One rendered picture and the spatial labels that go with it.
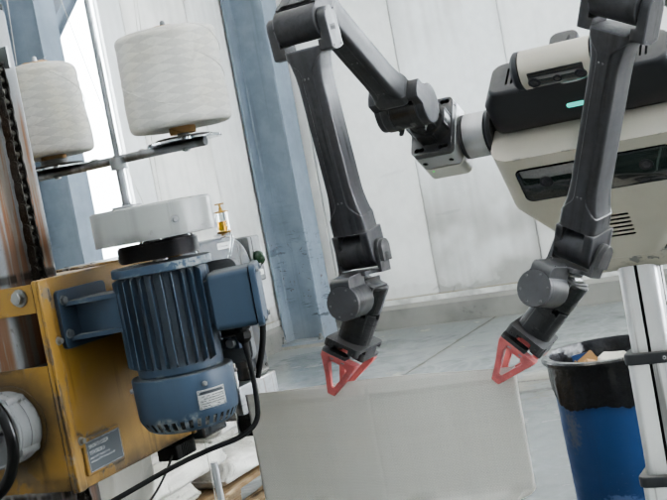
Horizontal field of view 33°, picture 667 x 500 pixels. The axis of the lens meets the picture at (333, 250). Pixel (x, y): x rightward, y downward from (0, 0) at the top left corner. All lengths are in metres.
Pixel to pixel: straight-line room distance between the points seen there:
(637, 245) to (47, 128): 1.15
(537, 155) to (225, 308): 0.77
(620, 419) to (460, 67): 6.56
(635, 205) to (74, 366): 1.10
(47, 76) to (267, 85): 8.80
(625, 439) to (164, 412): 2.60
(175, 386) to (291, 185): 9.02
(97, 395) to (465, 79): 8.64
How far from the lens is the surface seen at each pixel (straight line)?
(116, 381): 1.79
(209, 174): 10.01
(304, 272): 10.65
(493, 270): 10.24
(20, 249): 1.74
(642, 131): 2.11
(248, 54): 10.78
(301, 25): 1.81
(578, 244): 1.75
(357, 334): 1.87
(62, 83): 1.93
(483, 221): 10.21
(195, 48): 1.77
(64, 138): 1.91
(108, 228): 1.63
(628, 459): 4.06
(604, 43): 1.64
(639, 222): 2.25
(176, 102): 1.74
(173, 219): 1.60
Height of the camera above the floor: 1.39
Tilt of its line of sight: 3 degrees down
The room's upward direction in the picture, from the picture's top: 11 degrees counter-clockwise
